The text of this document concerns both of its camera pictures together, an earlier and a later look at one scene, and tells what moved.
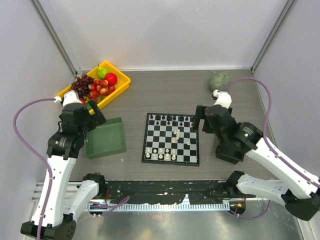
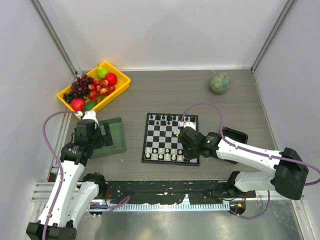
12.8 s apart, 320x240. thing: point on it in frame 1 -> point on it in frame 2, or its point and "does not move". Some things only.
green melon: [219, 80] does not move
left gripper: [98, 116] -> [106, 138]
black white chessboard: [170, 139] does not move
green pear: [101, 72] does not move
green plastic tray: [106, 139] does not move
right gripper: [200, 114] -> [188, 155]
